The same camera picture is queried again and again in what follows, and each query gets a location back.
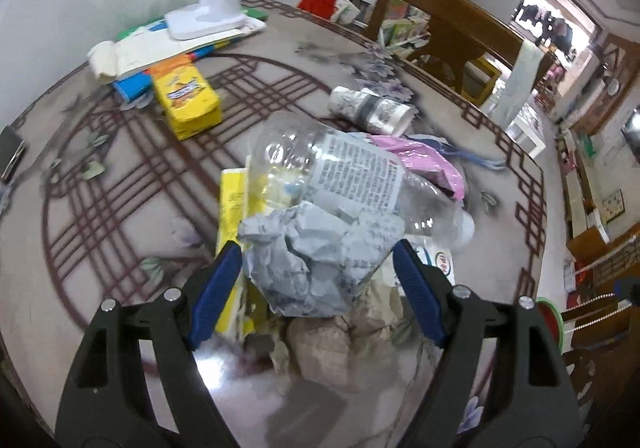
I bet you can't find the wooden chair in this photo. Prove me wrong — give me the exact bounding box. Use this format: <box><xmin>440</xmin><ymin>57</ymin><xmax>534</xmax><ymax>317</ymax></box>
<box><xmin>360</xmin><ymin>0</ymin><xmax>556</xmax><ymax>111</ymax></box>

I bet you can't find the brown crumpled paper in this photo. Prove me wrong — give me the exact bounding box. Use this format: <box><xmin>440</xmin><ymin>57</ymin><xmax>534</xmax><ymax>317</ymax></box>
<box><xmin>245</xmin><ymin>278</ymin><xmax>416</xmax><ymax>391</ymax></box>

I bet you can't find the blue book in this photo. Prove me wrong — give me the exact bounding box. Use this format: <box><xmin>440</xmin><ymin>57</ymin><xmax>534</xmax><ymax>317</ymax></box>
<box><xmin>112</xmin><ymin>43</ymin><xmax>236</xmax><ymax>101</ymax></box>

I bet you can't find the grey paper ball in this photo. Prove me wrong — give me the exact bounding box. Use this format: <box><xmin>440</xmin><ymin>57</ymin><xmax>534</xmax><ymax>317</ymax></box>
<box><xmin>239</xmin><ymin>202</ymin><xmax>406</xmax><ymax>319</ymax></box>

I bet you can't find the white towel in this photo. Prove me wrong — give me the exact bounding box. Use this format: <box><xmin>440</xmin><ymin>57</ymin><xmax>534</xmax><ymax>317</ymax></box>
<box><xmin>492</xmin><ymin>39</ymin><xmax>546</xmax><ymax>129</ymax></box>

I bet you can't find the white plastic bag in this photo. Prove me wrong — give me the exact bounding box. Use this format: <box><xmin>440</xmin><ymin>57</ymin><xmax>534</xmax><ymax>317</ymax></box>
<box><xmin>332</xmin><ymin>0</ymin><xmax>358</xmax><ymax>24</ymax></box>

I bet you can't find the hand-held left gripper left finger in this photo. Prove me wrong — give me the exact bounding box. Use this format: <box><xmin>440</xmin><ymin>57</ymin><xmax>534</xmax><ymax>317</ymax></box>
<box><xmin>55</xmin><ymin>240</ymin><xmax>243</xmax><ymax>448</ymax></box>

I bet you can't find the white small table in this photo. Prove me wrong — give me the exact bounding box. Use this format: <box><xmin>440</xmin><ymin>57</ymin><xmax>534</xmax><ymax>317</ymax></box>
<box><xmin>505</xmin><ymin>105</ymin><xmax>546</xmax><ymax>159</ymax></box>

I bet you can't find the clear plastic bottle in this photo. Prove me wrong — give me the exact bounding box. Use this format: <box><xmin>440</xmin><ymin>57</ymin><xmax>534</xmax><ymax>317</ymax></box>
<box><xmin>247</xmin><ymin>110</ymin><xmax>476</xmax><ymax>249</ymax></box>

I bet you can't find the wall television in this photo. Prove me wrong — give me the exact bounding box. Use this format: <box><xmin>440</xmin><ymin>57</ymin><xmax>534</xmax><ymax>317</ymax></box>
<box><xmin>622</xmin><ymin>110</ymin><xmax>640</xmax><ymax>154</ymax></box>

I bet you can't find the white milk carton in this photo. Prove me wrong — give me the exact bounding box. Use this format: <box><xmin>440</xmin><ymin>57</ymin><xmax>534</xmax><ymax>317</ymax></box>
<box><xmin>415</xmin><ymin>240</ymin><xmax>457</xmax><ymax>286</ymax></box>

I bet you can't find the flat yellow wrapper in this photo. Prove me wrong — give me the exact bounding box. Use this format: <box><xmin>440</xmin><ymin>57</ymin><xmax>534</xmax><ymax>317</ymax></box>
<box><xmin>215</xmin><ymin>168</ymin><xmax>271</xmax><ymax>344</ymax></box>

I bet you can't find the pink plastic bag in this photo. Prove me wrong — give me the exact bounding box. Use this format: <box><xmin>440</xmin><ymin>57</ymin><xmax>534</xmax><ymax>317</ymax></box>
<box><xmin>370</xmin><ymin>134</ymin><xmax>466</xmax><ymax>201</ymax></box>

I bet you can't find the small framed picture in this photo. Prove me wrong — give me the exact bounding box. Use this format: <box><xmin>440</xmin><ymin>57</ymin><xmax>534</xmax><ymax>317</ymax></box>
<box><xmin>602</xmin><ymin>190</ymin><xmax>626</xmax><ymax>221</ymax></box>

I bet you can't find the blue face mask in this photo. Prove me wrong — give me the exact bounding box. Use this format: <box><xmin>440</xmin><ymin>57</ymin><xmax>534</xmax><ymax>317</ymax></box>
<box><xmin>415</xmin><ymin>133</ymin><xmax>508</xmax><ymax>171</ymax></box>

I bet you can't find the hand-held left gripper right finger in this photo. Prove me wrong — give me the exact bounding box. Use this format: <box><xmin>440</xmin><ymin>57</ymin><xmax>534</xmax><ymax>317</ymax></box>
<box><xmin>392</xmin><ymin>239</ymin><xmax>586</xmax><ymax>448</ymax></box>

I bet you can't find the green book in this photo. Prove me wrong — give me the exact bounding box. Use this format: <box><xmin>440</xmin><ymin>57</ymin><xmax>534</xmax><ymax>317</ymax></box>
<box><xmin>116</xmin><ymin>20</ymin><xmax>166</xmax><ymax>41</ymax></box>

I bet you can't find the yellow snack packet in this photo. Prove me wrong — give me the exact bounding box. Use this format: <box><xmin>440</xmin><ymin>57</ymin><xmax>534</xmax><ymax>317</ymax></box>
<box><xmin>150</xmin><ymin>62</ymin><xmax>223</xmax><ymax>141</ymax></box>

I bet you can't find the dark smartphone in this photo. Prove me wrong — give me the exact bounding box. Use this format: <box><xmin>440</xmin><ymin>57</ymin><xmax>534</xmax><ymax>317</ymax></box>
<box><xmin>0</xmin><ymin>125</ymin><xmax>26</xmax><ymax>181</ymax></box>

